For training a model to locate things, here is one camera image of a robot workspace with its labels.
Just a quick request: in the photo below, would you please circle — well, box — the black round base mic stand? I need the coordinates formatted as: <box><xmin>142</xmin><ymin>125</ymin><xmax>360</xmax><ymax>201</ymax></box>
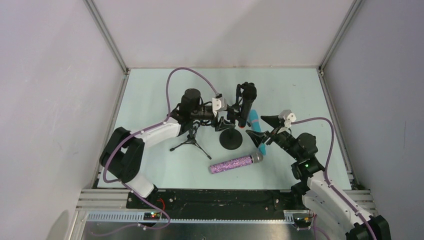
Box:
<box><xmin>219</xmin><ymin>121</ymin><xmax>243</xmax><ymax>150</ymax></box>

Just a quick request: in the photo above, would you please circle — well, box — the black microphone orange end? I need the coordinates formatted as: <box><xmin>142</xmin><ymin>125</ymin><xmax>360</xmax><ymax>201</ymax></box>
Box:
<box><xmin>238</xmin><ymin>100</ymin><xmax>255</xmax><ymax>128</ymax></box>

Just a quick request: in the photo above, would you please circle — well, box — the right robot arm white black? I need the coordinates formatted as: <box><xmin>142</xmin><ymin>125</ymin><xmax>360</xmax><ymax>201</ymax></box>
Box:
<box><xmin>246</xmin><ymin>113</ymin><xmax>392</xmax><ymax>240</ymax></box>

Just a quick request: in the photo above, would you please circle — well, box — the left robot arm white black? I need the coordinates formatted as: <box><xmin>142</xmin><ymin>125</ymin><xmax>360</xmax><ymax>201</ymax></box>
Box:
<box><xmin>99</xmin><ymin>88</ymin><xmax>251</xmax><ymax>198</ymax></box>

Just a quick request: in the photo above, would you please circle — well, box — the tripod stand with clip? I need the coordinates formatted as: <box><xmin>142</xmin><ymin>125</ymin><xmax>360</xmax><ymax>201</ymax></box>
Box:
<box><xmin>232</xmin><ymin>82</ymin><xmax>257</xmax><ymax>112</ymax></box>

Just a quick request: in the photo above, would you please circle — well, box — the purple glitter microphone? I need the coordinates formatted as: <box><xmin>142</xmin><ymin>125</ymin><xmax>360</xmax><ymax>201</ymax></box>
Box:
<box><xmin>208</xmin><ymin>152</ymin><xmax>264</xmax><ymax>174</ymax></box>

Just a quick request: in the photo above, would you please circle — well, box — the blue toy microphone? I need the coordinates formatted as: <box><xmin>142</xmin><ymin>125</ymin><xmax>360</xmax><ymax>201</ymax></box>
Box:
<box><xmin>248</xmin><ymin>109</ymin><xmax>267</xmax><ymax>156</ymax></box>

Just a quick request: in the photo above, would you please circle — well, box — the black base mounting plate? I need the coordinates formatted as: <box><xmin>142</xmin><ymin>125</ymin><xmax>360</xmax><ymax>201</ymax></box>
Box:
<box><xmin>146</xmin><ymin>189</ymin><xmax>315</xmax><ymax>221</ymax></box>

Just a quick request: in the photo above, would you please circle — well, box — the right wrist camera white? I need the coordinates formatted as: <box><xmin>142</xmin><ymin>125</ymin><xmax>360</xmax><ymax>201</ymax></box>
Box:
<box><xmin>278</xmin><ymin>109</ymin><xmax>297</xmax><ymax>129</ymax></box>

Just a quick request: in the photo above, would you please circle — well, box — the tripod stand with shock mount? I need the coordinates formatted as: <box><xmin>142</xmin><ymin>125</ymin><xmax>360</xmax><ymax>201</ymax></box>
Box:
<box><xmin>169</xmin><ymin>121</ymin><xmax>212</xmax><ymax>160</ymax></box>

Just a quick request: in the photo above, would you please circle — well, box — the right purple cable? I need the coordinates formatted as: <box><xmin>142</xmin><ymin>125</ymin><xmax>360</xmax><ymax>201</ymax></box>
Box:
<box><xmin>291</xmin><ymin>117</ymin><xmax>379</xmax><ymax>240</ymax></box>

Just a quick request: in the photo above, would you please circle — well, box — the purple cable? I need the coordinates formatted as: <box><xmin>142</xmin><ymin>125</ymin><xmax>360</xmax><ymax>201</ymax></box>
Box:
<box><xmin>101</xmin><ymin>67</ymin><xmax>221</xmax><ymax>193</ymax></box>
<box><xmin>291</xmin><ymin>117</ymin><xmax>379</xmax><ymax>240</ymax></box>

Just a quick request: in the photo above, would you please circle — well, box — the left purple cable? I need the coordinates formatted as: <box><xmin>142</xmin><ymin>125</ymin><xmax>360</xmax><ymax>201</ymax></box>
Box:
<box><xmin>101</xmin><ymin>67</ymin><xmax>221</xmax><ymax>193</ymax></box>

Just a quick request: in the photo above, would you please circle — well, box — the aluminium frame rail front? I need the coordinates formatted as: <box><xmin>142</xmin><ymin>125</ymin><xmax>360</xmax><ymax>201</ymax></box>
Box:
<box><xmin>76</xmin><ymin>188</ymin><xmax>377</xmax><ymax>225</ymax></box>

